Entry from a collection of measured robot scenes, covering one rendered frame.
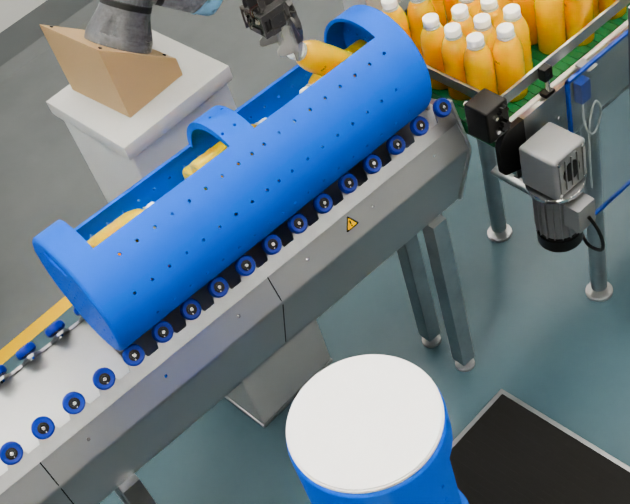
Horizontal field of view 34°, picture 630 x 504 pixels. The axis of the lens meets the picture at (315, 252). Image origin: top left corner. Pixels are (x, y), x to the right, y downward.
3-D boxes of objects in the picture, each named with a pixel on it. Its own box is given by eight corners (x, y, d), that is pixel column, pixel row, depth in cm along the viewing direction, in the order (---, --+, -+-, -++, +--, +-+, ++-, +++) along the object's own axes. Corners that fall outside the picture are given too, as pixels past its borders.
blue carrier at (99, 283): (70, 308, 227) (11, 217, 207) (360, 87, 255) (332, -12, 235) (139, 375, 209) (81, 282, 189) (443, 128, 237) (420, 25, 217)
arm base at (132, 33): (73, 31, 235) (81, -13, 233) (134, 41, 245) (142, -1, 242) (100, 47, 224) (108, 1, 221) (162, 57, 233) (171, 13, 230)
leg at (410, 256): (418, 341, 318) (379, 198, 273) (431, 329, 320) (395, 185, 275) (431, 351, 315) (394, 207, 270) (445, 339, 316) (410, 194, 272)
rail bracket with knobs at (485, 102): (462, 135, 242) (456, 101, 234) (483, 117, 244) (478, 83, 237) (494, 151, 236) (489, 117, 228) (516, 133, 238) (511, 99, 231)
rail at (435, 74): (376, 51, 262) (374, 42, 260) (379, 50, 262) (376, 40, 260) (495, 109, 237) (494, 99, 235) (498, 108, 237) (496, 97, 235)
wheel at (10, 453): (-7, 451, 202) (-6, 452, 200) (13, 436, 203) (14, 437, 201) (8, 469, 203) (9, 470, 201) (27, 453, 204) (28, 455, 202)
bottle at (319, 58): (336, 69, 234) (278, 50, 220) (356, 47, 230) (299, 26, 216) (349, 92, 230) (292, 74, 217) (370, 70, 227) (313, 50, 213)
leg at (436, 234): (451, 365, 309) (417, 221, 265) (464, 353, 311) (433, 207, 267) (465, 375, 306) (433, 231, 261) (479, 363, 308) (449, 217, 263)
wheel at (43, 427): (25, 426, 204) (26, 427, 202) (44, 411, 206) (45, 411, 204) (40, 443, 205) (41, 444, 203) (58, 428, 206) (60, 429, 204)
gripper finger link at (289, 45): (280, 72, 214) (265, 33, 208) (302, 57, 216) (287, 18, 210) (289, 75, 211) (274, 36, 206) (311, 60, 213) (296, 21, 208)
